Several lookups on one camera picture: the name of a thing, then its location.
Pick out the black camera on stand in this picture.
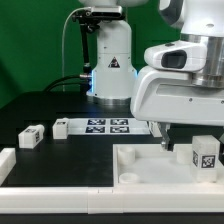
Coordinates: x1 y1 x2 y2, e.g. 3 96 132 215
72 6 124 77

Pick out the white square tabletop part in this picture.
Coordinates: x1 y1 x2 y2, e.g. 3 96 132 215
112 143 224 188

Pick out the black cable bundle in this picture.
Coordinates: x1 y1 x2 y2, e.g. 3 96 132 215
43 74 93 93

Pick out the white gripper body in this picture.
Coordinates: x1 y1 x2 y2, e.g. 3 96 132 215
130 66 224 126

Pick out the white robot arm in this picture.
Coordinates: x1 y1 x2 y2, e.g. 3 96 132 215
131 0 224 148

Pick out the white U-shaped obstacle fence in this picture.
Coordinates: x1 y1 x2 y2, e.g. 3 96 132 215
0 148 224 214

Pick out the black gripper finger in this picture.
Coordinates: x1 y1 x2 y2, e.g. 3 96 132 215
158 123 173 151

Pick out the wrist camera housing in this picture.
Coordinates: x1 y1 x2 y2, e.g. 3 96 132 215
144 41 207 72

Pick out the white cable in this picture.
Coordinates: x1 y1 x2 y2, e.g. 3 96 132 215
61 7 91 93

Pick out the white sheet with fiducial tags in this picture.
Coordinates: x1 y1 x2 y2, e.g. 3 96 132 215
68 118 150 135

